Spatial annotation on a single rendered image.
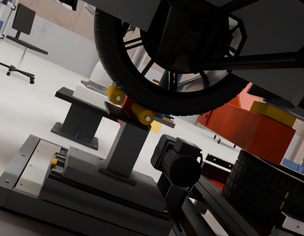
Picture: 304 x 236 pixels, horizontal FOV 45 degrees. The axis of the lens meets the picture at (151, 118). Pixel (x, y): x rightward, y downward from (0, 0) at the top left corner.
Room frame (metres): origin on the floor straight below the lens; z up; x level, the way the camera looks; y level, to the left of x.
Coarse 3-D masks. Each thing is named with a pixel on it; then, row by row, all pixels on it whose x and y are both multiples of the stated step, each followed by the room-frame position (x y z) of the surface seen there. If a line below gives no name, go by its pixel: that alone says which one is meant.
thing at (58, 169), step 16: (64, 160) 1.50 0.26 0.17; (48, 176) 1.25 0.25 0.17; (48, 192) 1.23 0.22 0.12; (64, 192) 1.24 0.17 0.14; (80, 192) 1.25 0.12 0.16; (96, 192) 1.32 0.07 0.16; (80, 208) 1.26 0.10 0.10; (96, 208) 1.27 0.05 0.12; (112, 208) 1.28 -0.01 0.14; (128, 208) 1.30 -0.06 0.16; (144, 208) 1.36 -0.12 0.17; (128, 224) 1.30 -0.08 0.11; (144, 224) 1.32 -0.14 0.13; (160, 224) 1.33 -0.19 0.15
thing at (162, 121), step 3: (108, 99) 2.20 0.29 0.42; (120, 105) 2.14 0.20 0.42; (156, 117) 2.20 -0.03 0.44; (156, 120) 2.20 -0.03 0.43; (159, 120) 2.20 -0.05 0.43; (162, 120) 2.20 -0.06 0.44; (165, 120) 2.21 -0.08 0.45; (168, 120) 2.26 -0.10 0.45; (162, 123) 2.21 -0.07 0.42; (165, 123) 2.21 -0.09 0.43; (168, 123) 2.21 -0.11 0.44; (171, 123) 2.22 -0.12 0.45; (171, 126) 2.22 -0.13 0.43; (174, 126) 2.22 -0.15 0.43
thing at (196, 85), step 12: (120, 24) 1.30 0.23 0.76; (120, 36) 1.30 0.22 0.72; (240, 36) 1.46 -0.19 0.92; (132, 48) 1.50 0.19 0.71; (228, 48) 1.55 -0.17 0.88; (144, 72) 1.52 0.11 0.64; (216, 72) 1.52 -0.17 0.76; (192, 84) 1.56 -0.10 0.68; (204, 84) 1.46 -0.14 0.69; (216, 84) 1.39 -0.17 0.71
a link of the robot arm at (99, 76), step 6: (96, 66) 2.76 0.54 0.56; (102, 66) 2.74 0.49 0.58; (96, 72) 2.74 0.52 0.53; (102, 72) 2.73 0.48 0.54; (90, 78) 2.77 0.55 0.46; (96, 78) 2.74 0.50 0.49; (102, 78) 2.74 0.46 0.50; (108, 78) 2.74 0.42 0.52; (102, 84) 2.75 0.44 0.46; (108, 84) 2.77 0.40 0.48
